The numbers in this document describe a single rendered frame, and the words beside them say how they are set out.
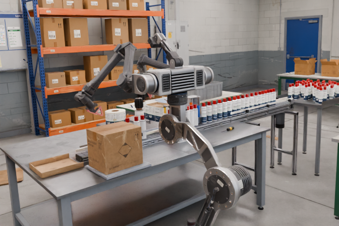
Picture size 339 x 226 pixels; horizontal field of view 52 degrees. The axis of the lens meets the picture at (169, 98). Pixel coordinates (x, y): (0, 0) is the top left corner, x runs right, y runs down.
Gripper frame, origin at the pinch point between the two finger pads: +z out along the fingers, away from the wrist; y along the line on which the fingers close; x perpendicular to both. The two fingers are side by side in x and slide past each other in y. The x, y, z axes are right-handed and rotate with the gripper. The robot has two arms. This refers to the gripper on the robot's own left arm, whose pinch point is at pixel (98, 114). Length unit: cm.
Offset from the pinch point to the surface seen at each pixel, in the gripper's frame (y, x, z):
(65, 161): 12.6, 40.0, 10.9
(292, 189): -39, -90, 226
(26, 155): 51, 51, 1
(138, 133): -36.9, -0.4, 13.8
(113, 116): 55, -25, 42
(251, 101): -3, -133, 132
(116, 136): -36.7, 12.6, 1.4
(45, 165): 17, 51, 2
